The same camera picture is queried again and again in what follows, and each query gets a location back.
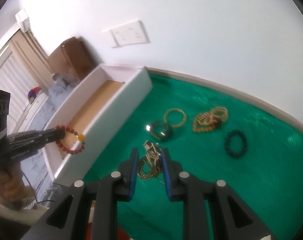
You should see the gold chain necklace bundle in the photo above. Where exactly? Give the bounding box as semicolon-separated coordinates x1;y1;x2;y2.
137;140;167;185

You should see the red bead bracelet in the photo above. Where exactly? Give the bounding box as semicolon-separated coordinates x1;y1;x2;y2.
54;125;86;155

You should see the black wristwatch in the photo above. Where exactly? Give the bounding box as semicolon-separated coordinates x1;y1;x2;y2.
146;121;173;141

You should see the black bead bracelet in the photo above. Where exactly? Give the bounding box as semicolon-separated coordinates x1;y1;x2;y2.
224;129;249;159

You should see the tan wooden bead bracelet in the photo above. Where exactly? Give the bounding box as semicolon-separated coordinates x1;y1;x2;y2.
192;112;221;133

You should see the white jewelry box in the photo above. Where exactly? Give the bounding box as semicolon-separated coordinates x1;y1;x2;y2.
43;64;152;186

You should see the person's left hand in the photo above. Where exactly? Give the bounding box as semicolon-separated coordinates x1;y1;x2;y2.
0;163;25;207

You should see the bed with grey bedding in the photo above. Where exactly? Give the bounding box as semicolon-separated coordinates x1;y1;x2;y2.
21;74;79;207

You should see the gold bangle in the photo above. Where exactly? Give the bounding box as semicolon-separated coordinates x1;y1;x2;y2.
163;108;187;128

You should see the green velvet cloth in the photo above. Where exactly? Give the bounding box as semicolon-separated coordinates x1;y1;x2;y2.
84;75;303;239

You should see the black cable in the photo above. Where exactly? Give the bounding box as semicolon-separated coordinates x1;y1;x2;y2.
22;172;55;204

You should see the small gold bead bracelet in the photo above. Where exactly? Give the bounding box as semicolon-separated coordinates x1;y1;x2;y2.
209;106;229;126

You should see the white wall socket panel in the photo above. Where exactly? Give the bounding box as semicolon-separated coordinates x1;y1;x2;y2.
110;20;150;48

